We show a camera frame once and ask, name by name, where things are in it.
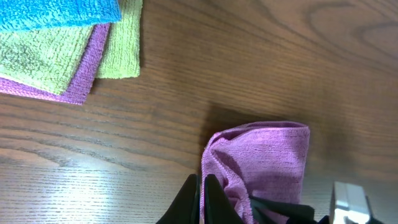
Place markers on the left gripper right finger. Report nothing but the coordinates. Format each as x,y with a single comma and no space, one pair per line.
218,209

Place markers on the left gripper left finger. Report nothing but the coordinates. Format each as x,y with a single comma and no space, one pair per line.
185,207

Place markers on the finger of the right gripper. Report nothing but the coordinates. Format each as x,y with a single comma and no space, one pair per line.
299,214

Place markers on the purple microfiber cloth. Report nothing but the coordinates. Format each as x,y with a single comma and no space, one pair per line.
264,159

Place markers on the green folded cloth lower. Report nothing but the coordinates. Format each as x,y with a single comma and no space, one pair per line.
121,56

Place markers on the green folded cloth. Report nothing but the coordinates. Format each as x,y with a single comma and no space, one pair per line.
44,59
121,56

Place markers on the purple folded cloth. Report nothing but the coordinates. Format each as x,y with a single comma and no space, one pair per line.
82,80

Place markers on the green folded cloth upper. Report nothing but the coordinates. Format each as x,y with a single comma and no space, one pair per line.
44,59

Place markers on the blue folded cloth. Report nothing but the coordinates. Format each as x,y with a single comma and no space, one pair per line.
22,15

